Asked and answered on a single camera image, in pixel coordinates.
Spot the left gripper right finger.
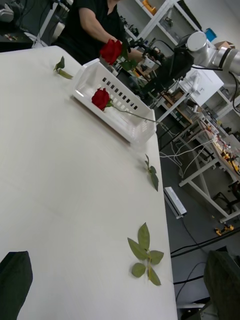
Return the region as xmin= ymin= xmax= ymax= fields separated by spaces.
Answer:
xmin=203 ymin=250 xmax=240 ymax=320

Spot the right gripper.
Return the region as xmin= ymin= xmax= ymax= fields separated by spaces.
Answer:
xmin=146 ymin=49 xmax=181 ymax=89

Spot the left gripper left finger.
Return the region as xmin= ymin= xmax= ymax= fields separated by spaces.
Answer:
xmin=0 ymin=250 xmax=34 ymax=320

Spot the red artificial rose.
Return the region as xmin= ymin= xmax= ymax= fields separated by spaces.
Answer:
xmin=99 ymin=38 xmax=140 ymax=72
xmin=91 ymin=87 xmax=163 ymax=125

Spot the person's forearm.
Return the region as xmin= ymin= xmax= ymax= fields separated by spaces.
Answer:
xmin=79 ymin=7 xmax=122 ymax=45

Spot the person's hand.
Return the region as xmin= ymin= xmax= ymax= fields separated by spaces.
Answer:
xmin=129 ymin=48 xmax=145 ymax=61

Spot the white flat panel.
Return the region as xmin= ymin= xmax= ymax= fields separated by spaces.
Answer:
xmin=179 ymin=67 xmax=225 ymax=107

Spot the small yellow floor object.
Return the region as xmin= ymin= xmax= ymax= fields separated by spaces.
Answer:
xmin=214 ymin=224 xmax=235 ymax=236

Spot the white shelf with goods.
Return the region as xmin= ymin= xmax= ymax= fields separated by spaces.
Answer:
xmin=117 ymin=0 xmax=240 ymax=131

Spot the shallow white slotted box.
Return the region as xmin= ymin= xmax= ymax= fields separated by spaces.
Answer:
xmin=71 ymin=57 xmax=158 ymax=146

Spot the person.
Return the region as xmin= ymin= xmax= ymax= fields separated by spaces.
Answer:
xmin=51 ymin=0 xmax=146 ymax=66

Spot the loose green leaf twig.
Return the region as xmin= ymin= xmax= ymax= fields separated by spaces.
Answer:
xmin=144 ymin=153 xmax=160 ymax=193
xmin=127 ymin=221 xmax=165 ymax=287
xmin=53 ymin=55 xmax=74 ymax=80

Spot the white long power strip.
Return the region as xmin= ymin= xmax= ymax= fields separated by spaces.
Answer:
xmin=163 ymin=186 xmax=188 ymax=220

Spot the black desk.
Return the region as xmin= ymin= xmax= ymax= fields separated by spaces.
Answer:
xmin=0 ymin=26 xmax=35 ymax=52

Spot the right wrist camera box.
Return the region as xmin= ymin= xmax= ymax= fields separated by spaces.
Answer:
xmin=143 ymin=55 xmax=155 ymax=69

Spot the black right camera cable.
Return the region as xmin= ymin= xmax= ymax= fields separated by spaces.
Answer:
xmin=149 ymin=39 xmax=177 ymax=55

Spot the white frame workbench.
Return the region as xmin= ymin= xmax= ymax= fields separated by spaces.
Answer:
xmin=157 ymin=94 xmax=240 ymax=225

